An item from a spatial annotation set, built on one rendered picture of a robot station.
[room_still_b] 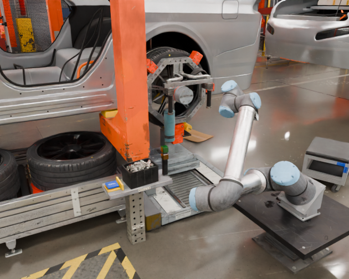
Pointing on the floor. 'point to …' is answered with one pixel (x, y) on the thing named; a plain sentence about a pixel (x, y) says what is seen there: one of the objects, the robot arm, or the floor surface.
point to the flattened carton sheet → (197, 136)
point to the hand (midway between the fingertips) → (256, 118)
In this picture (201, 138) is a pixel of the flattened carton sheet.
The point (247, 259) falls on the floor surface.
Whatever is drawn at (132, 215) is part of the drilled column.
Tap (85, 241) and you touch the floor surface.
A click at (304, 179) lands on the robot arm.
